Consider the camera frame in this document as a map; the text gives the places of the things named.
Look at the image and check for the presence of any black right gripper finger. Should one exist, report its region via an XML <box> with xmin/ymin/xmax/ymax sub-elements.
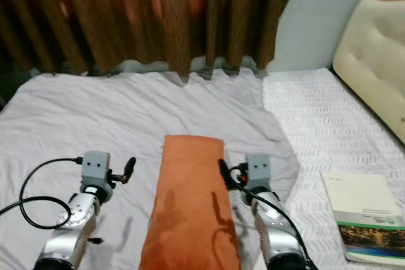
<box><xmin>218</xmin><ymin>158</ymin><xmax>235</xmax><ymax>190</ymax></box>

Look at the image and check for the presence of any grey bed blanket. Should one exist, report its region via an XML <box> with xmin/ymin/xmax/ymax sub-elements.
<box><xmin>0</xmin><ymin>69</ymin><xmax>301</xmax><ymax>270</ymax></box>

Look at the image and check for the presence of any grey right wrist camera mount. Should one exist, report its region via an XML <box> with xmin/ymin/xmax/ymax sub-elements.
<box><xmin>246</xmin><ymin>154</ymin><xmax>271</xmax><ymax>190</ymax></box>

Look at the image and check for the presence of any brown striped curtain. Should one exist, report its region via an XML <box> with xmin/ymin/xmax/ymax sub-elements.
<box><xmin>0</xmin><ymin>0</ymin><xmax>96</xmax><ymax>75</ymax></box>
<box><xmin>82</xmin><ymin>0</ymin><xmax>304</xmax><ymax>84</ymax></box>

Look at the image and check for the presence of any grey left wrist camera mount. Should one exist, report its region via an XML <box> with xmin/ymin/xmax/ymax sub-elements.
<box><xmin>81</xmin><ymin>151</ymin><xmax>111</xmax><ymax>187</ymax></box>

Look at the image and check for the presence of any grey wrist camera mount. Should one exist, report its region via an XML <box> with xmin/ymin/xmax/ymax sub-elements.
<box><xmin>81</xmin><ymin>151</ymin><xmax>111</xmax><ymax>187</ymax></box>
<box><xmin>246</xmin><ymin>154</ymin><xmax>271</xmax><ymax>190</ymax></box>

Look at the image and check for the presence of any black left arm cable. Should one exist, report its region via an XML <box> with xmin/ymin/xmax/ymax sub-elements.
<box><xmin>0</xmin><ymin>156</ymin><xmax>84</xmax><ymax>234</ymax></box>

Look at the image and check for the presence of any white book with green cover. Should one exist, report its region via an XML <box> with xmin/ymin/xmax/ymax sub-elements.
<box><xmin>320</xmin><ymin>170</ymin><xmax>405</xmax><ymax>266</ymax></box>

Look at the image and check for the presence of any white patterned mattress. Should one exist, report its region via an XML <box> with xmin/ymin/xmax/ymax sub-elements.
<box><xmin>247</xmin><ymin>66</ymin><xmax>405</xmax><ymax>270</ymax></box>

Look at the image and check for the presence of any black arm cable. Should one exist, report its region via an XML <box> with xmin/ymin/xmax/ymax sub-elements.
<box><xmin>228</xmin><ymin>181</ymin><xmax>317</xmax><ymax>270</ymax></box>
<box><xmin>0</xmin><ymin>156</ymin><xmax>84</xmax><ymax>234</ymax></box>

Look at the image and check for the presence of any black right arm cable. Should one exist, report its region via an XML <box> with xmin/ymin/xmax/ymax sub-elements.
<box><xmin>228</xmin><ymin>181</ymin><xmax>317</xmax><ymax>270</ymax></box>

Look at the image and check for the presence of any orange pillow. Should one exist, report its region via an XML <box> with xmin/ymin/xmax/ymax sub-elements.
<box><xmin>138</xmin><ymin>134</ymin><xmax>242</xmax><ymax>270</ymax></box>

